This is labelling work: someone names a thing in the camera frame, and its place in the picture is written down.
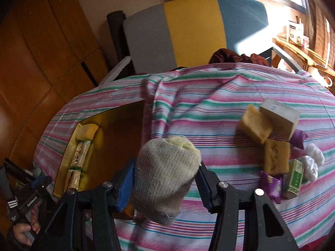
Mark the striped pink green bedsheet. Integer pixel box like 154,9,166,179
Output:
34,63,334,248

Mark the purple snack wrapper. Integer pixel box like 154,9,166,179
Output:
259,170,282,204

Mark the white gauze roll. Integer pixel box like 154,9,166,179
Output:
131,136,202,226

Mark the green-edged snack packet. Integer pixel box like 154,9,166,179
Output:
70,141,91,168
64,168,81,192

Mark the wooden wardrobe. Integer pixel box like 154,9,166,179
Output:
1,0,108,169

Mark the white cardboard box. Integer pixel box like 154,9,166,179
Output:
259,99,300,141

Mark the brown porous sponge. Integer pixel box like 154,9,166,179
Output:
263,139,291,177

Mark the pale yellow sponge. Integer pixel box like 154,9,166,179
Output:
76,124,99,141

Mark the wooden desk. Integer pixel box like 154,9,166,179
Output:
273,37,334,93

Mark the person's left hand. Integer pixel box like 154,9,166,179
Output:
13,206,40,246

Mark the dark red cloth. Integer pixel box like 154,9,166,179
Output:
209,48,270,66

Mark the black rolled mat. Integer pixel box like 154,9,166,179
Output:
106,10,130,62

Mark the small green box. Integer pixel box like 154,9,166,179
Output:
282,159,304,200

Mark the white plastic bag ball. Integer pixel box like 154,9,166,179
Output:
301,156,318,183

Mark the large yellow-brown sponge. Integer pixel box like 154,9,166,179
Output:
237,104,274,145

